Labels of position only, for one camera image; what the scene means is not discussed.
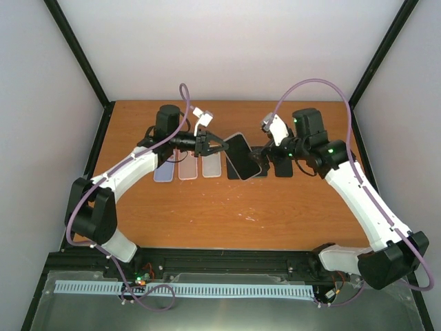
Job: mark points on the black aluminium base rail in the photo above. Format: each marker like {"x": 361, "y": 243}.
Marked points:
{"x": 224, "y": 263}

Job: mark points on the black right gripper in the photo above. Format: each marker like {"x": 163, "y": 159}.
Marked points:
{"x": 268, "y": 149}

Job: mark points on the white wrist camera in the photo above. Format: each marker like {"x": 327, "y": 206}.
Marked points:
{"x": 203, "y": 118}
{"x": 272, "y": 124}

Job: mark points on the light blue slotted cable duct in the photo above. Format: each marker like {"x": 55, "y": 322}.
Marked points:
{"x": 189, "y": 290}

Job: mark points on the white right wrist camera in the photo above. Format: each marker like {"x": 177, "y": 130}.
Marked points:
{"x": 272, "y": 124}

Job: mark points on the cream white phone case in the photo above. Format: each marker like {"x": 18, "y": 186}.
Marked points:
{"x": 212, "y": 167}

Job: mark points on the black frame post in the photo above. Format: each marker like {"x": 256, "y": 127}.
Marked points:
{"x": 74, "y": 45}
{"x": 383, "y": 49}

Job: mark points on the black right frame post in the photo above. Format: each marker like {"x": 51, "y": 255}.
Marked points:
{"x": 383, "y": 49}

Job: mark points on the dark green phone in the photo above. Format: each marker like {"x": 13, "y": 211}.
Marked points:
{"x": 261, "y": 160}

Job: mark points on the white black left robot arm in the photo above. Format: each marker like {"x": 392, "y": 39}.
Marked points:
{"x": 91, "y": 211}

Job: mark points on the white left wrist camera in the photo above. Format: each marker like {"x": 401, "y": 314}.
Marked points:
{"x": 203, "y": 118}

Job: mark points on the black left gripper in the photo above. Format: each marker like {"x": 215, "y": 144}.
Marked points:
{"x": 204, "y": 149}

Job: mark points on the black left frame post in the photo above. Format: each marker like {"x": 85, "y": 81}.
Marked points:
{"x": 74, "y": 45}

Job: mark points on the dark grey phone corner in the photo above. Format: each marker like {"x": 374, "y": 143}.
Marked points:
{"x": 238, "y": 154}

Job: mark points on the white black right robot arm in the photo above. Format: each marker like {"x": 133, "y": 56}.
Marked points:
{"x": 334, "y": 162}

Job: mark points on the black phone from lilac case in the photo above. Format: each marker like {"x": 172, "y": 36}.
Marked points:
{"x": 283, "y": 169}

